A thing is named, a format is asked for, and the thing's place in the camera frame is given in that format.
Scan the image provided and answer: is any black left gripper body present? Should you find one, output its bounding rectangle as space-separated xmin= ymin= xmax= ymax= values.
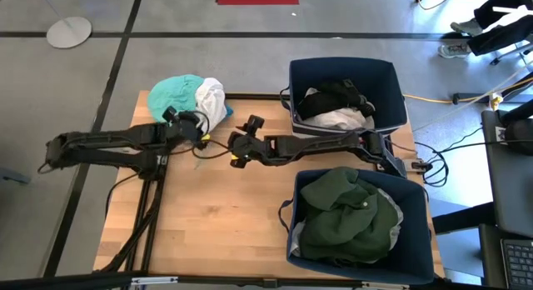
xmin=177 ymin=109 xmax=206 ymax=146

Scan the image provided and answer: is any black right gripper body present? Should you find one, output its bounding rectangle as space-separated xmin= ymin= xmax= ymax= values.
xmin=239 ymin=133 xmax=276 ymax=168

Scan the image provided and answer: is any small white garment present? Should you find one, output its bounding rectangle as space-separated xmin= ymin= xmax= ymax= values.
xmin=194 ymin=77 xmax=228 ymax=135

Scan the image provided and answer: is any teal garment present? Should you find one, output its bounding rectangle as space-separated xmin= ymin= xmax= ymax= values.
xmin=147 ymin=74 xmax=234 ymax=124

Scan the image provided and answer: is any black garment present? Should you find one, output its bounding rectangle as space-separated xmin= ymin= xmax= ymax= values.
xmin=296 ymin=77 xmax=376 ymax=122

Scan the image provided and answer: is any large cream white garment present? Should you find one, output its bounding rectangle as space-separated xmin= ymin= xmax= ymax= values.
xmin=300 ymin=87 xmax=376 ymax=132

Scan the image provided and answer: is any dark green garment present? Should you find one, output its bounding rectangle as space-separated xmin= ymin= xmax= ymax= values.
xmin=297 ymin=166 xmax=401 ymax=265

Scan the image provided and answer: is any navy white striped fabric bin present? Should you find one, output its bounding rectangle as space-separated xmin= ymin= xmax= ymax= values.
xmin=278 ymin=56 xmax=410 ymax=139
xmin=276 ymin=167 xmax=436 ymax=286

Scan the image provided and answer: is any grey floor object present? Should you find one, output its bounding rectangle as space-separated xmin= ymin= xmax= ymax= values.
xmin=0 ymin=167 xmax=32 ymax=186

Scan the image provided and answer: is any person's shoe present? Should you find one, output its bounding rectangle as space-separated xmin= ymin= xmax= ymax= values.
xmin=450 ymin=17 xmax=484 ymax=37
xmin=436 ymin=42 xmax=471 ymax=60

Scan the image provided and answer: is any yellow white plug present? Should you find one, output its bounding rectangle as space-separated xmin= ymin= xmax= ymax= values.
xmin=488 ymin=92 xmax=505 ymax=113

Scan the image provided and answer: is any dark grey desk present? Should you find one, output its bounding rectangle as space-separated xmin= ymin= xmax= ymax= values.
xmin=481 ymin=109 xmax=533 ymax=239

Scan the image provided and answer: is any black rounded desk device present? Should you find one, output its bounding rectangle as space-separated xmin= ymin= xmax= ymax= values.
xmin=499 ymin=98 xmax=533 ymax=157

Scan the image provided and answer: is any person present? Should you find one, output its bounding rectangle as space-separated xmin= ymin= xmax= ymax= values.
xmin=466 ymin=0 xmax=533 ymax=57

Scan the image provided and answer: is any grey chair base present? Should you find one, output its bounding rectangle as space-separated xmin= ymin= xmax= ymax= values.
xmin=489 ymin=42 xmax=533 ymax=67

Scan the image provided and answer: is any dark laptop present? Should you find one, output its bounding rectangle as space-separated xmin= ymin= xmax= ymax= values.
xmin=477 ymin=222 xmax=533 ymax=290

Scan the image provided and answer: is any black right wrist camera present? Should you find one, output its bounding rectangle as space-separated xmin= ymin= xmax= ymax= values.
xmin=245 ymin=113 xmax=266 ymax=136

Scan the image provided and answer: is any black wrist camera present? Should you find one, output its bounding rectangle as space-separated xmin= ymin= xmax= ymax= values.
xmin=161 ymin=105 xmax=181 ymax=125
xmin=245 ymin=113 xmax=266 ymax=136

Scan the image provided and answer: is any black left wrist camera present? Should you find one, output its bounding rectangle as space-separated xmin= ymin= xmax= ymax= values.
xmin=161 ymin=105 xmax=181 ymax=125

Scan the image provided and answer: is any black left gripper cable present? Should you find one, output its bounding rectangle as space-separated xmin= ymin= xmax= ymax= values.
xmin=191 ymin=109 xmax=231 ymax=161

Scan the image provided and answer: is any yellow cable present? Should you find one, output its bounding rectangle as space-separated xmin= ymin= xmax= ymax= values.
xmin=402 ymin=75 xmax=533 ymax=105

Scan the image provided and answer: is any dark blue cable bundle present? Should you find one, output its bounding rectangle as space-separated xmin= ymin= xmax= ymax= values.
xmin=416 ymin=142 xmax=451 ymax=188

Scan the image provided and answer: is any black aluminium rig frame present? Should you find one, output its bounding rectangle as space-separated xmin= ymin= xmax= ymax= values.
xmin=0 ymin=92 xmax=395 ymax=290

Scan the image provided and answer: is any beige floor cable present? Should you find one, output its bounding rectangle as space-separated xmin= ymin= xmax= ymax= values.
xmin=415 ymin=0 xmax=459 ymax=12

